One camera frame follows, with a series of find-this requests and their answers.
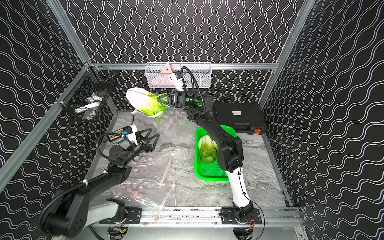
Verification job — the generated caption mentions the black tool case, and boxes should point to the black tool case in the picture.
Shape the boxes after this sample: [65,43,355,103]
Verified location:
[213,102,268,135]

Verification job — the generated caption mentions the zip-top bag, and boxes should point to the zip-top bag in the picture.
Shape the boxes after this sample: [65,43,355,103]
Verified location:
[113,179,177,223]

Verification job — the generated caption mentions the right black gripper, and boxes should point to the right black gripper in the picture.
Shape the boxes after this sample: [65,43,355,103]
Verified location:
[158,93,205,113]

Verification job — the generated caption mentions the white items in black basket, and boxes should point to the white items in black basket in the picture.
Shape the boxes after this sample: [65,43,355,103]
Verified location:
[74,93,103,120]

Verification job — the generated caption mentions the black wire wall basket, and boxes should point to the black wire wall basket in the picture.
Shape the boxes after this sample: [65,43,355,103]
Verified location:
[57,65,118,122]

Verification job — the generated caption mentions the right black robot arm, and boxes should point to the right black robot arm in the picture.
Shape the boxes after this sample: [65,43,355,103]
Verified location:
[157,66,265,223]

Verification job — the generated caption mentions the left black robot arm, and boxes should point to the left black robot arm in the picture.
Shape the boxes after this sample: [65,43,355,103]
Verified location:
[39,128,160,237]

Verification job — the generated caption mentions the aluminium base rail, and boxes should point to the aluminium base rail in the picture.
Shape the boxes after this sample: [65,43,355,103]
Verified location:
[81,203,301,228]

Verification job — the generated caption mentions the pink triangle card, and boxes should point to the pink triangle card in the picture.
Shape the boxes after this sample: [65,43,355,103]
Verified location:
[153,63,175,88]

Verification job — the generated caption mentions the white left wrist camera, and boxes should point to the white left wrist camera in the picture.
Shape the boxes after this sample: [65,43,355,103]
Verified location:
[122,125,138,142]

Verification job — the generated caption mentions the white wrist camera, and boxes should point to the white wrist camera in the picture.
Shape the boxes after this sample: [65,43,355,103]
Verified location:
[168,71,185,92]
[122,125,138,142]

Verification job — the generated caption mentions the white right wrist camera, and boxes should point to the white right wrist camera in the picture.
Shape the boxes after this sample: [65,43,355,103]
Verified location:
[168,71,185,92]

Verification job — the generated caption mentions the bagged chinese cabbage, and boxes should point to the bagged chinese cabbage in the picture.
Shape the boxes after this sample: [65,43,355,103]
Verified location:
[123,152,175,188]
[154,108,190,136]

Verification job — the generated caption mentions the white wire wall basket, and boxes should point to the white wire wall basket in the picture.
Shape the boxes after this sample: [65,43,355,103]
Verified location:
[145,62,212,91]

